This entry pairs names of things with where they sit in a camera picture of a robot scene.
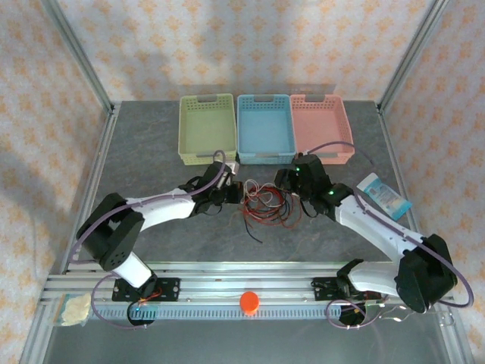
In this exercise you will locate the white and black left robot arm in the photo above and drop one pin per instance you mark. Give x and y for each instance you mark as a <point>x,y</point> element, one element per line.
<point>163,206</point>

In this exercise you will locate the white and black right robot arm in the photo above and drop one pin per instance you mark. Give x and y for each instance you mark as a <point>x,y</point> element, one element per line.
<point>363,223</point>

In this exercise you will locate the blue plastic basket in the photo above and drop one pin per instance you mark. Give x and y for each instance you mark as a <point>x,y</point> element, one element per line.
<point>265,129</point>

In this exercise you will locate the pink plastic basket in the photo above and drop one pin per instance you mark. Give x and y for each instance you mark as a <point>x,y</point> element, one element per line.
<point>322,113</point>

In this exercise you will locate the green plastic basket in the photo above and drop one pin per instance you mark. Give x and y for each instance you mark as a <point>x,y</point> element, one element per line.
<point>206,129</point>

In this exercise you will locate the blue white wipes pack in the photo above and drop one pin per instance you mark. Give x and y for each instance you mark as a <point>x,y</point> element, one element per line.
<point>384,195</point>

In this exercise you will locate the orange round cap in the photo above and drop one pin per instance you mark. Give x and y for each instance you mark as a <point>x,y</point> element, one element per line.
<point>249,302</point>

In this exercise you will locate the plastic bag with beige cloth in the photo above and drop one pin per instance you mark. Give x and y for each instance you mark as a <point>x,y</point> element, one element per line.
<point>76,309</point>

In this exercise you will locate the aluminium side rail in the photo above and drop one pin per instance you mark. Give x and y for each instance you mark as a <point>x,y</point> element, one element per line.
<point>94,182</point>
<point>393,151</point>

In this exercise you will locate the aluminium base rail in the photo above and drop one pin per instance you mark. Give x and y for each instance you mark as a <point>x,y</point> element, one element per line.
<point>227,282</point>

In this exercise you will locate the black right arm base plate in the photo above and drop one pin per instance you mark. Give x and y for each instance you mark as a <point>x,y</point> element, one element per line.
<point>322,290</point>

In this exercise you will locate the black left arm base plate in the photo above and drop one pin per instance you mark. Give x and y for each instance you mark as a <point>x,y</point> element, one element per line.
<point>170,290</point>

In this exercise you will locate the aluminium frame post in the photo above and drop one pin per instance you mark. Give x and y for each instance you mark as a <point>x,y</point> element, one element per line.
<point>409,60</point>
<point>82,60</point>

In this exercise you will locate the aluminium frame leg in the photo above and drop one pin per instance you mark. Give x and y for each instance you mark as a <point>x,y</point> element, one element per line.
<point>460,337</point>
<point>36,337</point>

